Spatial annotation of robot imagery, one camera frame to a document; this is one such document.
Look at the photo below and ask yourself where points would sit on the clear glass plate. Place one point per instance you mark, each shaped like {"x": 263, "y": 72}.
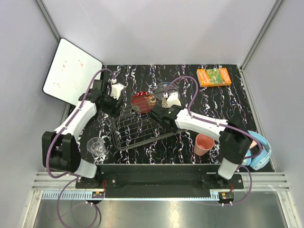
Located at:
{"x": 161, "y": 88}

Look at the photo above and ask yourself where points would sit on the red floral plate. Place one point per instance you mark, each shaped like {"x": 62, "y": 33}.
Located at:
{"x": 143, "y": 102}

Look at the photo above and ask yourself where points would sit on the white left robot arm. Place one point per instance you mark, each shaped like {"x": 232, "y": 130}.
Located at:
{"x": 60, "y": 150}

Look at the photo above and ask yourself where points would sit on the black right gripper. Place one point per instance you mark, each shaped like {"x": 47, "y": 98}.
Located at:
{"x": 169, "y": 107}

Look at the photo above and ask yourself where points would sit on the pink small box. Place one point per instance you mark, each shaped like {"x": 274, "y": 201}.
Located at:
{"x": 253, "y": 144}

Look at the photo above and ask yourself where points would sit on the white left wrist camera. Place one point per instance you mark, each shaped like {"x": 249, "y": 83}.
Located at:
{"x": 116, "y": 90}

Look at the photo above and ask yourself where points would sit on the beige patterned bowl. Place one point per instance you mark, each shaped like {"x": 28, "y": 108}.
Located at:
{"x": 164, "y": 103}

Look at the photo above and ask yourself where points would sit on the clear drinking glass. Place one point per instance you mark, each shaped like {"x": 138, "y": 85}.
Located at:
{"x": 96, "y": 146}

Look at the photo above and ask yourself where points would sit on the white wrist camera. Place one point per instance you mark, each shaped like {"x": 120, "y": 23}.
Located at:
{"x": 116, "y": 90}
{"x": 173, "y": 99}

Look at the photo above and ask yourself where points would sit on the pink plastic cup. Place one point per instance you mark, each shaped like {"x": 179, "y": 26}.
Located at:
{"x": 203, "y": 144}

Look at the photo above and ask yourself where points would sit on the aluminium cable rail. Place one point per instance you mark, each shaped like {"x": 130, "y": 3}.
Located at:
{"x": 204, "y": 195}

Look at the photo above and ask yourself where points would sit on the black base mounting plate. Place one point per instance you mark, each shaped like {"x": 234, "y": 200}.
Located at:
{"x": 172, "y": 178}

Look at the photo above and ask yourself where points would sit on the white board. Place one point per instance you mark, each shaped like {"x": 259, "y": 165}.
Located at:
{"x": 70, "y": 72}

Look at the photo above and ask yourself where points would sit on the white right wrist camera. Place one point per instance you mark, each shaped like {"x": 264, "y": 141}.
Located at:
{"x": 173, "y": 99}

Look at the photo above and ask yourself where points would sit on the orange green book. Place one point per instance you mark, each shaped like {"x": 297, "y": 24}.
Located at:
{"x": 213, "y": 77}

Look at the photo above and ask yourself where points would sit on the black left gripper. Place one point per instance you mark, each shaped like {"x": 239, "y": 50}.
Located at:
{"x": 114, "y": 111}

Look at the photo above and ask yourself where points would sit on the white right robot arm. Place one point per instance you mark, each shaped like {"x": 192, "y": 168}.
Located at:
{"x": 234, "y": 140}

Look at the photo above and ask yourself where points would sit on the wire dish rack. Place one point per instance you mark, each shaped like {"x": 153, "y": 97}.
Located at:
{"x": 131, "y": 129}

